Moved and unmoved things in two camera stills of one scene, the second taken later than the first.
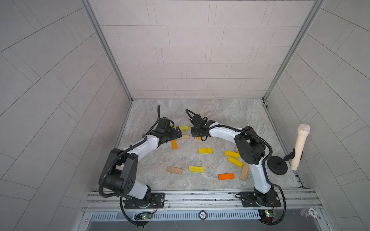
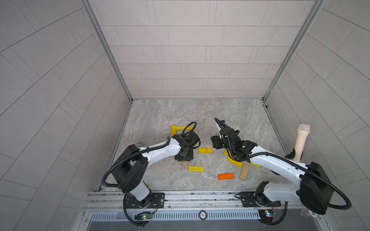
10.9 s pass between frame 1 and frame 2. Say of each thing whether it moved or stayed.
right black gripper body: moved
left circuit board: stayed
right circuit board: stayed
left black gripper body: moved
